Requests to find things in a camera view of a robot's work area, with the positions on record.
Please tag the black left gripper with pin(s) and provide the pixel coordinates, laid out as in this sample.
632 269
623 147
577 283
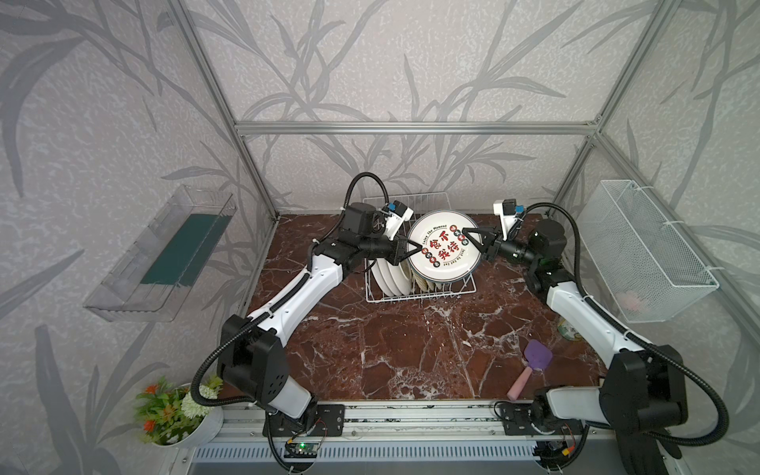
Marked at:
398 252

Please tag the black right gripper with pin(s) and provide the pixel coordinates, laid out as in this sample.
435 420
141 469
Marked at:
492 251

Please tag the white wire dish rack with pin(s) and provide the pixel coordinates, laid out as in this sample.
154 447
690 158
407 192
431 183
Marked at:
421 204

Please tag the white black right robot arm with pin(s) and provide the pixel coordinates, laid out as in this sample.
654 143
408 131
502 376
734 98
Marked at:
644 391

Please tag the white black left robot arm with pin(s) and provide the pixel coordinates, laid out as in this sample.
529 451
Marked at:
250 364

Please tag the small round patterned dish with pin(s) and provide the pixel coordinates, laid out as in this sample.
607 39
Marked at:
567 331

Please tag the purple pink spatula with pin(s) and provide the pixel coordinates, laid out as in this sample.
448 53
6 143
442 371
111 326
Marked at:
538 357

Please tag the pink object in basket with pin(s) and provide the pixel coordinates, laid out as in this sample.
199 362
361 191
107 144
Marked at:
631 302

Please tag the green mat in shelf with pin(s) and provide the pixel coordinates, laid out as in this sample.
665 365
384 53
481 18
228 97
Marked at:
182 260

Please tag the green lit circuit board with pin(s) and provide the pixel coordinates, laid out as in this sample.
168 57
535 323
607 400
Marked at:
302 450

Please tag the potted artificial flowers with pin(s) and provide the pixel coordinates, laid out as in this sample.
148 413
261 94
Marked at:
170 418

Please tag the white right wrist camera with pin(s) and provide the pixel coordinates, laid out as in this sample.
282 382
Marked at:
511 216

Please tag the white mesh wall basket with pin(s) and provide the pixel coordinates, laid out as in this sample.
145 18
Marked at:
635 247

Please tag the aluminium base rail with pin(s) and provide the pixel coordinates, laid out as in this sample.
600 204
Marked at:
387 431

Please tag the clear plastic wall shelf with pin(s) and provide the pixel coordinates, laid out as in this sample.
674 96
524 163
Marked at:
120 296

